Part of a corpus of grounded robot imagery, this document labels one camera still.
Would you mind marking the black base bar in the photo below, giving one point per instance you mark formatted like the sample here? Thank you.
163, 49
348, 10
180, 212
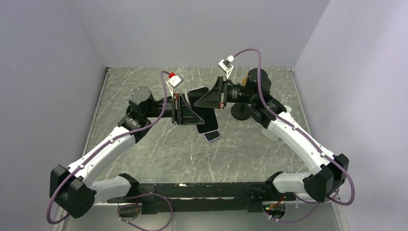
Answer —
202, 197

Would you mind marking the dark phone purple edge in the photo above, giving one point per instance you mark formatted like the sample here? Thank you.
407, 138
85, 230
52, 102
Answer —
207, 114

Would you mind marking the black microphone stand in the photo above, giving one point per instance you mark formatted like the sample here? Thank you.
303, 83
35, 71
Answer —
241, 111

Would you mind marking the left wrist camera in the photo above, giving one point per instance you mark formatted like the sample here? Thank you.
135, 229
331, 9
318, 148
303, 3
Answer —
173, 81

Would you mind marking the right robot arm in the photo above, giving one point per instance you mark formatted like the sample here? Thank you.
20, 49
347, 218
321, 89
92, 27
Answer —
326, 170

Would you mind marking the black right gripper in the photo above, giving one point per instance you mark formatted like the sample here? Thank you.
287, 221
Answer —
211, 99

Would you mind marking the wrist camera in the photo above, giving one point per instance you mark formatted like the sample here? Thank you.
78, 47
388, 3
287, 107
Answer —
173, 81
226, 65

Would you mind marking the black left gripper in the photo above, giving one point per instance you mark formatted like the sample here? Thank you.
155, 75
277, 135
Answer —
184, 115

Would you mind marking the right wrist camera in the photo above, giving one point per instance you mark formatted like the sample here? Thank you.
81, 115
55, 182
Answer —
226, 65

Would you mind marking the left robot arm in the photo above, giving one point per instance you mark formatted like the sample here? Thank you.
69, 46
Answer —
75, 189

